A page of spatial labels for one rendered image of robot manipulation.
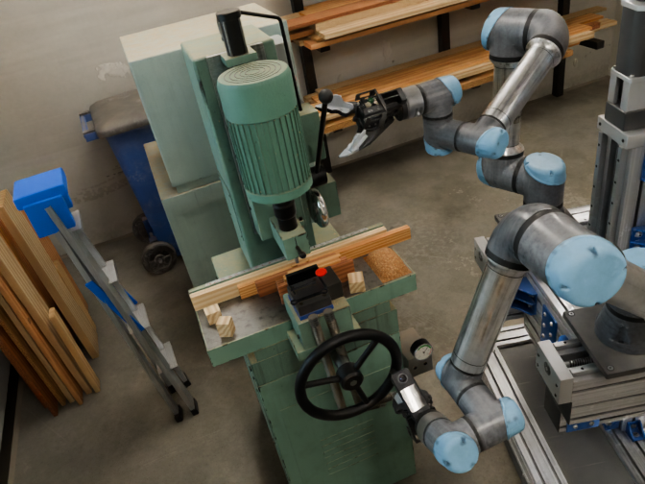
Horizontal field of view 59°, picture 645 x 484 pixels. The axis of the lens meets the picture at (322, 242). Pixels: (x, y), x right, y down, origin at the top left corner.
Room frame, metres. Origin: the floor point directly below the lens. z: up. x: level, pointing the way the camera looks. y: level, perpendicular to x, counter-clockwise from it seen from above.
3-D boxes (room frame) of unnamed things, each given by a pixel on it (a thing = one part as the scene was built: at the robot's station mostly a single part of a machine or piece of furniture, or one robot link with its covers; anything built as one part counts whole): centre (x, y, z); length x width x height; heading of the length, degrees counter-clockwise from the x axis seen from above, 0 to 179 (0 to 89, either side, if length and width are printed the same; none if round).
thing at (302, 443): (1.44, 0.11, 0.36); 0.58 x 0.45 x 0.71; 14
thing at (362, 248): (1.35, 0.00, 0.92); 0.54 x 0.02 x 0.04; 104
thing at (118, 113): (3.09, 0.83, 0.48); 0.64 x 0.54 x 0.97; 108
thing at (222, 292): (1.34, 0.10, 0.93); 0.60 x 0.02 x 0.05; 104
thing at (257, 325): (1.22, 0.07, 0.87); 0.61 x 0.30 x 0.06; 104
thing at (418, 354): (1.19, -0.22, 0.65); 0.06 x 0.04 x 0.08; 104
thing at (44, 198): (1.78, 0.83, 0.58); 0.27 x 0.25 x 1.16; 108
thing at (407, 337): (1.25, -0.21, 0.58); 0.12 x 0.08 x 0.08; 14
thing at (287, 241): (1.35, 0.08, 1.03); 0.14 x 0.07 x 0.09; 14
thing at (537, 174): (1.45, -0.68, 0.98); 0.13 x 0.12 x 0.14; 39
